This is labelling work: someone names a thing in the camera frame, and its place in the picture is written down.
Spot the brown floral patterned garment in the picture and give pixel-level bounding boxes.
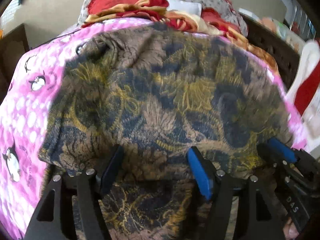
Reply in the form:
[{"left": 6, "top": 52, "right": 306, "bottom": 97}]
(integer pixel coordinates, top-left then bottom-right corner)
[{"left": 39, "top": 23, "right": 293, "bottom": 239}]

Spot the person's right hand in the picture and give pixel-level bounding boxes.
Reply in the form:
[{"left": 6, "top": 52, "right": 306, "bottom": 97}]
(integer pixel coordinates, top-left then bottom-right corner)
[{"left": 283, "top": 218, "right": 299, "bottom": 240}]

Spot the red cloth on chair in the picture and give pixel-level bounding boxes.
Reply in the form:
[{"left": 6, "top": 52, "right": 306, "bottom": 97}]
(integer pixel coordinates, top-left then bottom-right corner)
[{"left": 294, "top": 62, "right": 320, "bottom": 116}]

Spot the pink penguin blanket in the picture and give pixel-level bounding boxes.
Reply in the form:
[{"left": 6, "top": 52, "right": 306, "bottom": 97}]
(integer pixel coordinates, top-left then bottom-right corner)
[{"left": 1, "top": 18, "right": 306, "bottom": 239}]

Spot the dark wooden headboard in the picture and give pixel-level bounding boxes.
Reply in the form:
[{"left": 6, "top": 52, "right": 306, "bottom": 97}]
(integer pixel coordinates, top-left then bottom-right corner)
[{"left": 240, "top": 14, "right": 300, "bottom": 89}]

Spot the dark wooden cabinet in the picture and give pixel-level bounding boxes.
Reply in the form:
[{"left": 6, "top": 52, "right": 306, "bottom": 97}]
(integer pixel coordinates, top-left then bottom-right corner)
[{"left": 0, "top": 23, "right": 29, "bottom": 102}]

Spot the red gold crumpled blanket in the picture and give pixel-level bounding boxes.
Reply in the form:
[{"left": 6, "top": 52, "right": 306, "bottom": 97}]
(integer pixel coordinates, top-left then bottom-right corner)
[{"left": 82, "top": 0, "right": 279, "bottom": 75}]

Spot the white pillow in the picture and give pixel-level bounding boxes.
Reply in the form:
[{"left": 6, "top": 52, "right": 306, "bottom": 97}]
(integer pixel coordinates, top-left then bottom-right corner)
[{"left": 167, "top": 0, "right": 202, "bottom": 16}]

